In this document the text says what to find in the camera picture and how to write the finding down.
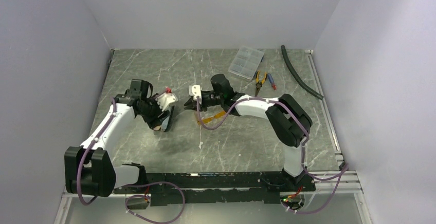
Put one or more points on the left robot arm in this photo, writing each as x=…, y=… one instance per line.
x=89, y=167

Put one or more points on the aluminium frame rail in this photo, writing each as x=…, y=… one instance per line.
x=325, y=182

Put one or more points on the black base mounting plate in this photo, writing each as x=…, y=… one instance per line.
x=175, y=188

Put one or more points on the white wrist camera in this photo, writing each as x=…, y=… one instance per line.
x=195, y=92
x=166, y=100

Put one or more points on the clear plastic organizer box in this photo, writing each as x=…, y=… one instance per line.
x=246, y=62

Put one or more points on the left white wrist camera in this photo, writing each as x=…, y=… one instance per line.
x=166, y=100

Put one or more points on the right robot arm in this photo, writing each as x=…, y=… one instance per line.
x=288, y=119

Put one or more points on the yellow handled pliers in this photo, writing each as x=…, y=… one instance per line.
x=260, y=80

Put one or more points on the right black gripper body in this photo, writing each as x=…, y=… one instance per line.
x=210, y=98

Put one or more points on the orange transparent sunglasses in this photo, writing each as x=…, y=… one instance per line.
x=200, y=120

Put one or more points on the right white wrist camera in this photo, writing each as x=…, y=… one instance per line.
x=195, y=92

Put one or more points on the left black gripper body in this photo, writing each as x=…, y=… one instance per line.
x=151, y=110

